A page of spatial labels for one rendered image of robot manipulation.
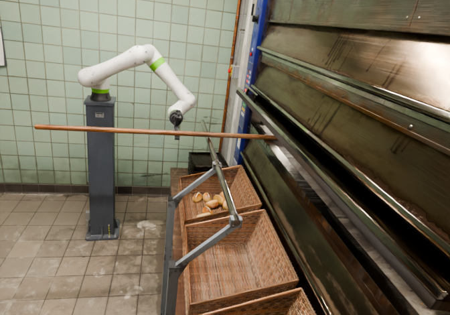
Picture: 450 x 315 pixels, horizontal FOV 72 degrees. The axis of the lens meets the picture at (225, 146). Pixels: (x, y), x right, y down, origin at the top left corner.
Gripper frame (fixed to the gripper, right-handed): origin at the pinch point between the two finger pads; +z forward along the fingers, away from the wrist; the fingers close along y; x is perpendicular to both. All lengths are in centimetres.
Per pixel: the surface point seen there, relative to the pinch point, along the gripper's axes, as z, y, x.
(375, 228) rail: 133, -24, -39
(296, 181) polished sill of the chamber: 62, 2, -55
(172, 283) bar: 92, 32, 5
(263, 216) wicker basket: 41, 37, -51
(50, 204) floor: -97, 120, 110
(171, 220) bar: 44, 38, 3
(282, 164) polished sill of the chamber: 44, 2, -54
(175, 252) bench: 41, 62, -1
